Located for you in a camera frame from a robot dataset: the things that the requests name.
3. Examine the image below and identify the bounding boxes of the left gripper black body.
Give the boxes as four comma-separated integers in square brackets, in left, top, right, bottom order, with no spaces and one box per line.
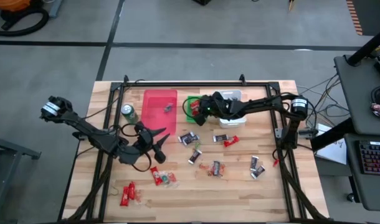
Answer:
[130,121,158,155]

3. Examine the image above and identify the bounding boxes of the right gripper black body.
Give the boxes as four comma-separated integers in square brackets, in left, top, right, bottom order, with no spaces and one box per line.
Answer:
[204,91,240,121]

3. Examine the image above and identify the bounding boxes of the pink translucent plastic bin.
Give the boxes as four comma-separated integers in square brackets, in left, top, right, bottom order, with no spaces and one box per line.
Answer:
[140,89,178,137]

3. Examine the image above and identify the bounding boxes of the green plastic slotted basket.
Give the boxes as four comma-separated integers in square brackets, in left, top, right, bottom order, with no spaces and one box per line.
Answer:
[186,95,209,124]

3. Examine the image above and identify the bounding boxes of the white plastic bin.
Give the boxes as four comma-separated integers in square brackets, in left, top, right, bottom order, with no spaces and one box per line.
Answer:
[215,89,248,129]

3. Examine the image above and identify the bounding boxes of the green Sprite soda can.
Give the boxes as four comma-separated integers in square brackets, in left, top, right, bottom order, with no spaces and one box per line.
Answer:
[120,103,139,124]

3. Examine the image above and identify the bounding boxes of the black desk strut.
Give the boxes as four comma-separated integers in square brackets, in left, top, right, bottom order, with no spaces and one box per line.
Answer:
[310,117,361,152]

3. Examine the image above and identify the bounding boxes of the white paper sheet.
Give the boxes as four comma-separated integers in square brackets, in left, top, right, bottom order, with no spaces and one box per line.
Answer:
[313,123,348,166]

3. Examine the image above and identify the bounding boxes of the grey metal cart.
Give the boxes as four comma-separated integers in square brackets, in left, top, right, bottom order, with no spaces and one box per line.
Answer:
[0,124,42,224]

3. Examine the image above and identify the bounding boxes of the grey desk top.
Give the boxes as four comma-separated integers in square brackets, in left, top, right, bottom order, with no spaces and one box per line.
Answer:
[334,54,380,136]
[344,133,380,213]

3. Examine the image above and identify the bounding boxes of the grey metal desk leg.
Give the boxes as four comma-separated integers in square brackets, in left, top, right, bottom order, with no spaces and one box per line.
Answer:
[47,0,64,19]

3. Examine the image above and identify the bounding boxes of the black diagonal pole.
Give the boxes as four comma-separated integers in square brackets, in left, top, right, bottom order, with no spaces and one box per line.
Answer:
[346,24,380,67]

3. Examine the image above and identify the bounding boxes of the black backlit keyboard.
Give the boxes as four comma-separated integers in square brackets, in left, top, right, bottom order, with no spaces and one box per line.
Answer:
[358,139,380,177]

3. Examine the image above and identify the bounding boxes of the black mat with striped edge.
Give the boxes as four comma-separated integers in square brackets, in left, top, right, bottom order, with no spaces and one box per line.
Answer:
[345,0,380,37]

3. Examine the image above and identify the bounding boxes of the orange shop vacuum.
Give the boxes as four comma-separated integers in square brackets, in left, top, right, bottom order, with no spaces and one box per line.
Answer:
[0,0,32,12]

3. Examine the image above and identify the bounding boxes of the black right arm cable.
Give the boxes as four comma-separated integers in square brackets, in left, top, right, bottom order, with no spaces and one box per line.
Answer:
[182,95,206,121]

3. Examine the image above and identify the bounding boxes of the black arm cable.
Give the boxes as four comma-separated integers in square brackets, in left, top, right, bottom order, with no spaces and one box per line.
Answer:
[182,95,206,121]
[120,123,153,173]

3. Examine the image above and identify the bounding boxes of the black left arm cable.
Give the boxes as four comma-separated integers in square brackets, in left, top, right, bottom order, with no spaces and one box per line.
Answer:
[120,123,153,173]

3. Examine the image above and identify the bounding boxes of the black coiled cable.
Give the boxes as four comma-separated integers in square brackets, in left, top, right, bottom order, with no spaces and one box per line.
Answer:
[370,85,380,105]

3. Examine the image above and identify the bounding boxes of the black vacuum hose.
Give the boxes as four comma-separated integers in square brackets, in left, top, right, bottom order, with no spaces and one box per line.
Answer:
[0,7,50,37]

